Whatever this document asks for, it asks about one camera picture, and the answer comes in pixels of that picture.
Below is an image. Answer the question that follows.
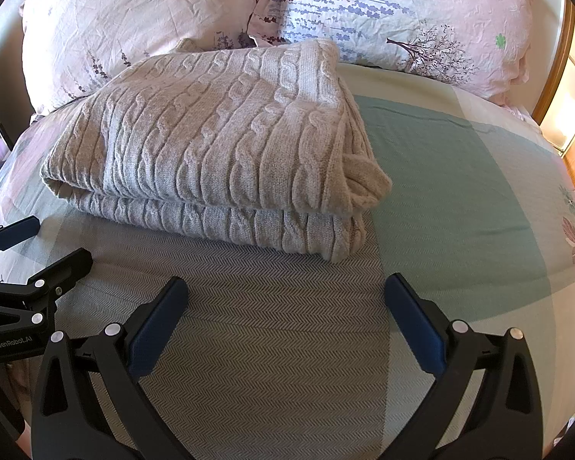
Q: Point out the pink floral pillow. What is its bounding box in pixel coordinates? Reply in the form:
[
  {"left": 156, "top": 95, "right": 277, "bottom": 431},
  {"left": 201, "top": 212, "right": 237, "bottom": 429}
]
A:
[{"left": 19, "top": 0, "right": 269, "bottom": 118}]

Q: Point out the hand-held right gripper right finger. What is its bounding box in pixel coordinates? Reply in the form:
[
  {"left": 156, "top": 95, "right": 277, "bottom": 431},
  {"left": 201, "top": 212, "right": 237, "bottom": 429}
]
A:
[{"left": 384, "top": 273, "right": 543, "bottom": 460}]

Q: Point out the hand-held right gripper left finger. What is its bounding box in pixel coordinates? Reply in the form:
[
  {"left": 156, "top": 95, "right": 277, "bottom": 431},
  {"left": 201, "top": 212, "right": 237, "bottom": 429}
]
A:
[{"left": 31, "top": 276, "right": 192, "bottom": 460}]

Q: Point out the wooden headboard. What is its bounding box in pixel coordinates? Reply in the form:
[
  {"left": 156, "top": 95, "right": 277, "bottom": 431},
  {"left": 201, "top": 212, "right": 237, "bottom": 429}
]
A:
[{"left": 531, "top": 0, "right": 575, "bottom": 202}]

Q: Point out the beige cable knit sweater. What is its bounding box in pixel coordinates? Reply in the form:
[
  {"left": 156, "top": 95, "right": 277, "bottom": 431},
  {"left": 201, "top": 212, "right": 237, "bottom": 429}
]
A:
[{"left": 39, "top": 38, "right": 393, "bottom": 263}]

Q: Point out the white lavender print pillow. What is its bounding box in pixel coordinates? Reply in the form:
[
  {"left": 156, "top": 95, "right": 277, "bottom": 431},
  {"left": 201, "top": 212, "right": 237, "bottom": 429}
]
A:
[{"left": 247, "top": 0, "right": 554, "bottom": 108}]

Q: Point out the checked green grey bed sheet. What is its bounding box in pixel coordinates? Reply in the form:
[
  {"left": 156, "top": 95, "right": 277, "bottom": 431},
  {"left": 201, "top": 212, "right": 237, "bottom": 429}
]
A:
[{"left": 0, "top": 62, "right": 575, "bottom": 460}]

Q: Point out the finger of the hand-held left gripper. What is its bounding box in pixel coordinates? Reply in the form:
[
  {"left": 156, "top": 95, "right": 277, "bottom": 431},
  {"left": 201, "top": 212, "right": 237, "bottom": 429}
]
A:
[
  {"left": 0, "top": 216, "right": 41, "bottom": 269},
  {"left": 0, "top": 248, "right": 93, "bottom": 327}
]

